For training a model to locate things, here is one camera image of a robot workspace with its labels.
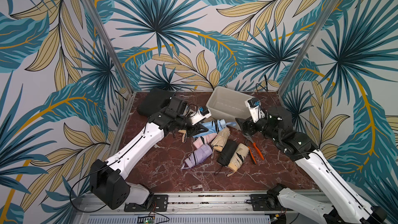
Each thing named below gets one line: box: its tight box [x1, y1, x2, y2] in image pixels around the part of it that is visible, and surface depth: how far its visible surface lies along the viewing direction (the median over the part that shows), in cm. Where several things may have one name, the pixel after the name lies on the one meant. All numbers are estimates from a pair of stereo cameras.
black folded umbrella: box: [217, 139, 238, 167], surface depth 88 cm
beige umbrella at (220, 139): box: [210, 127, 231, 152], surface depth 92 cm
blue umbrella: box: [194, 119, 237, 137], surface depth 72 cm
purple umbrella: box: [180, 144, 213, 170], surface depth 87 cm
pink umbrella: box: [192, 133, 218, 149], surface depth 92 cm
